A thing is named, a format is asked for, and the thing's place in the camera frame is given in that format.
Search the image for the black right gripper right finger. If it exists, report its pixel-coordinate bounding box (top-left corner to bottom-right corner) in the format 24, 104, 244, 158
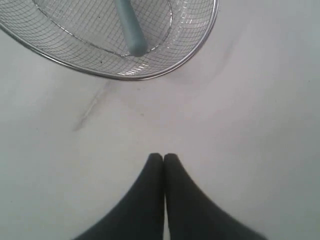
164, 153, 265, 240

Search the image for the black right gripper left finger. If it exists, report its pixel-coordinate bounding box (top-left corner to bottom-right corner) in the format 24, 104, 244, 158
76, 153, 165, 240

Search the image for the teal handled peeler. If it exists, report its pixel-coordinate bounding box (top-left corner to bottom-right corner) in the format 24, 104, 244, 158
114, 0, 148, 57

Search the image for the oval wire mesh basket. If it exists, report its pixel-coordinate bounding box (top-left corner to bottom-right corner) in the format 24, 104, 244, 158
0, 0, 219, 81

